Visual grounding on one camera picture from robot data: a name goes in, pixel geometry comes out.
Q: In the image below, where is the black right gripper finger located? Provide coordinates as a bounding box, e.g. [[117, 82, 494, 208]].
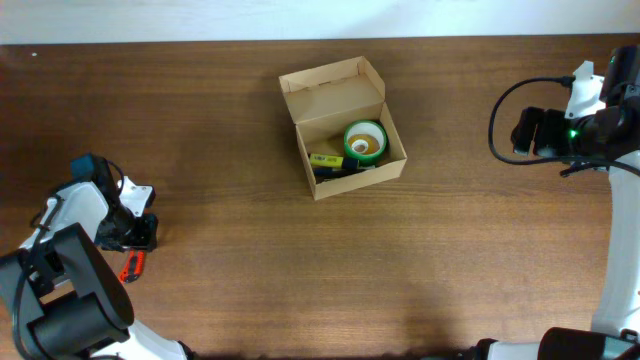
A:
[[533, 109, 570, 157], [510, 107, 544, 154]]

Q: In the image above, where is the orange pen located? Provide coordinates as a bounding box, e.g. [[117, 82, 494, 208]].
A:
[[119, 250, 146, 284]]

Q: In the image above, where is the green tape roll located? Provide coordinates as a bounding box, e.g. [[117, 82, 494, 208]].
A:
[[343, 120, 388, 166]]

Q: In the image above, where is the yellow tape roll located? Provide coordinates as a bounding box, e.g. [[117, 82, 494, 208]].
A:
[[347, 134, 381, 156]]

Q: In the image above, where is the cardboard box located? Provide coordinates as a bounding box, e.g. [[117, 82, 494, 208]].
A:
[[279, 56, 408, 200]]

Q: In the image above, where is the yellow highlighter pen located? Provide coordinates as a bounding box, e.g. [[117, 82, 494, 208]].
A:
[[309, 153, 359, 170]]

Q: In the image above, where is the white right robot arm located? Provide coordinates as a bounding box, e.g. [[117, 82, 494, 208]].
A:
[[460, 45, 639, 360]]

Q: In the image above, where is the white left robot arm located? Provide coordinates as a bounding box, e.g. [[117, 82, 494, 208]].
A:
[[1, 153, 197, 359]]

